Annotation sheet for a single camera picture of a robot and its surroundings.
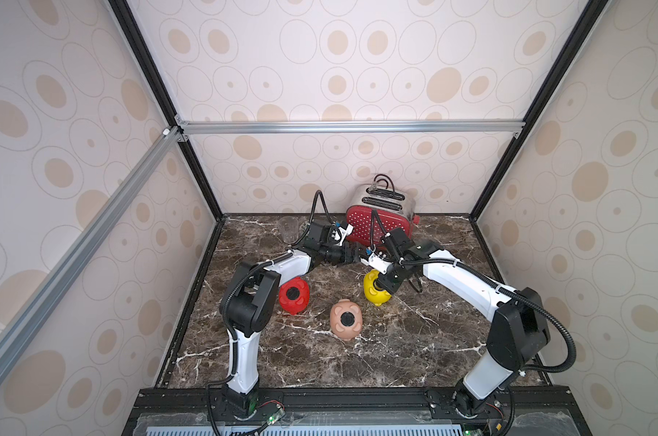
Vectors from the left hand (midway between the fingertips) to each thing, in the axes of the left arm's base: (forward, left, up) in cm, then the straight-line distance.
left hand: (371, 256), depth 87 cm
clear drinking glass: (+23, +31, -13) cm, 41 cm away
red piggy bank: (-11, +25, -6) cm, 28 cm away
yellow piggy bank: (-9, 0, -7) cm, 12 cm away
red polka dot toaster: (+21, -3, +1) cm, 21 cm away
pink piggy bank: (-18, +8, -7) cm, 21 cm away
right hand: (-5, -7, -4) cm, 10 cm away
